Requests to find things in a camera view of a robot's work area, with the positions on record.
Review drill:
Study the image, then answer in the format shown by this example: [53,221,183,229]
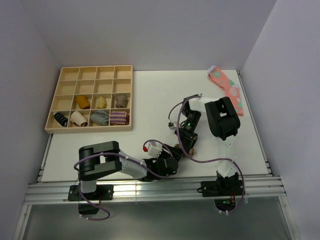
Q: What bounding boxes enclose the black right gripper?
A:
[174,110,202,154]

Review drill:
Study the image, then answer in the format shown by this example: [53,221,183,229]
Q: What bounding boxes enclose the brown argyle sock pair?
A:
[174,144,195,157]

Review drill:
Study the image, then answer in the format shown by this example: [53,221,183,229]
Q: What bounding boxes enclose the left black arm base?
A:
[67,184,114,202]

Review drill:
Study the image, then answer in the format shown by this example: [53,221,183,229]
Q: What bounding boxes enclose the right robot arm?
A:
[175,94,242,195]

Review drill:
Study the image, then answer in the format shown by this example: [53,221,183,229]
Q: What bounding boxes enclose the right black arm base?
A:
[197,173,245,197]

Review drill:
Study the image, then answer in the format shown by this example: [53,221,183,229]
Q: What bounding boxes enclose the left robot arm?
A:
[74,139,184,200]

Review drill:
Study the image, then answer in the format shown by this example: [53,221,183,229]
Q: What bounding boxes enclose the pink patterned sock pair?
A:
[207,65,244,116]

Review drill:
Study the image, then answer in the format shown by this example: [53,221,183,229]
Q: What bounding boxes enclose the purple striped rolled sock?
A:
[109,111,130,126]

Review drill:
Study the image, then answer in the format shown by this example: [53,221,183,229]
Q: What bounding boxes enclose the grey beige rolled sock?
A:
[114,94,129,108]

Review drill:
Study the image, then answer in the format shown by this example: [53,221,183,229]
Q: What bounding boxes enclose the grey blue rolled sock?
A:
[89,109,110,126]

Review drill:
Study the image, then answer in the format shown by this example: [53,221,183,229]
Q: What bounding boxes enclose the pale yellow rolled sock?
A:
[96,96,108,109]

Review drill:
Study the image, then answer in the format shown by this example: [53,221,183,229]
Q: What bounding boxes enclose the wooden compartment tray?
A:
[45,65,133,134]

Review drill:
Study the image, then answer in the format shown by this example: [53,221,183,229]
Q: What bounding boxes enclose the cream rolled sock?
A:
[70,111,88,127]

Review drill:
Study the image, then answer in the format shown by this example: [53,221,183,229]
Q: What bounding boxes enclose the mustard rolled sock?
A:
[75,95,91,110]

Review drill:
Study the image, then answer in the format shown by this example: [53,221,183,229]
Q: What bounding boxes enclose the black white striped rolled sock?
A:
[53,111,69,128]

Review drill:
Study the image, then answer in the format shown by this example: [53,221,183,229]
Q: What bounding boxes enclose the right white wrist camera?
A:
[167,119,177,131]

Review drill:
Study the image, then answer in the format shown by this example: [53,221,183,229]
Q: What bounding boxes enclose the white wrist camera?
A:
[142,141,163,158]
[167,119,177,131]

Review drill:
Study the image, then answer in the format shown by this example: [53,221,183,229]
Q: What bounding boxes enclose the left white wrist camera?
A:
[142,141,163,158]

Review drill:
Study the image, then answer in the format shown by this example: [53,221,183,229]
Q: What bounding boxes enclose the black box under rail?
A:
[78,203,100,216]

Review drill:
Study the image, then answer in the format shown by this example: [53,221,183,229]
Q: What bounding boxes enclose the aluminium rail frame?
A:
[14,70,301,240]

